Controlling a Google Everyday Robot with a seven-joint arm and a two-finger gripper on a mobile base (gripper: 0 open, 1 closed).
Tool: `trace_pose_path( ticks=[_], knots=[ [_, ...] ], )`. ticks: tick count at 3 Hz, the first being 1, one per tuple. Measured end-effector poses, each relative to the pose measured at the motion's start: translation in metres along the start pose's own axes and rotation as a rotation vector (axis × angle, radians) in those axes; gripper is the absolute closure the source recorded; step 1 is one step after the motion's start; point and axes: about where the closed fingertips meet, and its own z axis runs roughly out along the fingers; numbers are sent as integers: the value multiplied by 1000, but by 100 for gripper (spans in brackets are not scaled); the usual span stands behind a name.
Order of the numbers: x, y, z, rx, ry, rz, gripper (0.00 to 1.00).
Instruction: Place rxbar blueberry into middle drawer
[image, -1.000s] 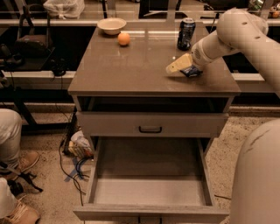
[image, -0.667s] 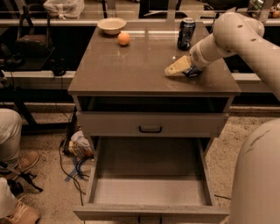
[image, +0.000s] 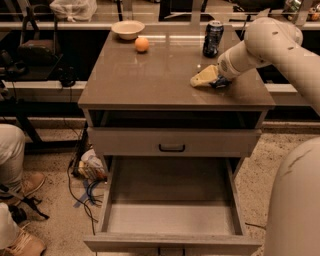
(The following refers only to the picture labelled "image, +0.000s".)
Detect blue rxbar blueberry wrapper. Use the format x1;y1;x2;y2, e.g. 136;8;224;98
210;75;231;89

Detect black headphones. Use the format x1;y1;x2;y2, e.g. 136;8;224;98
58;67;77;88

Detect person leg beige trousers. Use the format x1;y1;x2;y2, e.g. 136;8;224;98
0;124;25;192

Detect open grey lower drawer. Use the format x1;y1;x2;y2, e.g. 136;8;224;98
84;157;262;256

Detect orange fruit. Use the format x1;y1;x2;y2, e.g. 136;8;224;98
135;37;149;53

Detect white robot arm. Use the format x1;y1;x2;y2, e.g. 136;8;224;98
190;17;320;256

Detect dark blue soda can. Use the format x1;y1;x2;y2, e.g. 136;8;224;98
203;20;224;58

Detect tan boot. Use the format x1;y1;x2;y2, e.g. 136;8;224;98
0;226;46;256
0;172;45;206

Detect black floor cable left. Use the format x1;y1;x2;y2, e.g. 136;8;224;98
66;123;105;236

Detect black drawer handle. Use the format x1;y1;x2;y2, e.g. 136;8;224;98
158;144;186;153

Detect closed grey upper drawer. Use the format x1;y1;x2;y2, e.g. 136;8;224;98
87;127;261;157

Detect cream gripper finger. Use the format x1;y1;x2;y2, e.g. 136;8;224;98
190;72;214;87

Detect black chair background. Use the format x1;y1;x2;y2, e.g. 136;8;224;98
17;4;63;80

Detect white plastic bag background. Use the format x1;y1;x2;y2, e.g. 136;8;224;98
49;0;97;22

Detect tan boot upper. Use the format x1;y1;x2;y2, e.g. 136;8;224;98
0;172;45;206

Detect tan boot lower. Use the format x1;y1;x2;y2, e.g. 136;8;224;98
0;226;46;256

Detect white bowl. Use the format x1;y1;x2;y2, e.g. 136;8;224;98
111;20;145;40

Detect grey drawer cabinet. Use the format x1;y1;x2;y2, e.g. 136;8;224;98
77;23;277;181

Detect crumpled plastic bag on floor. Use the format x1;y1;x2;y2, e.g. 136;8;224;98
78;149;107;181

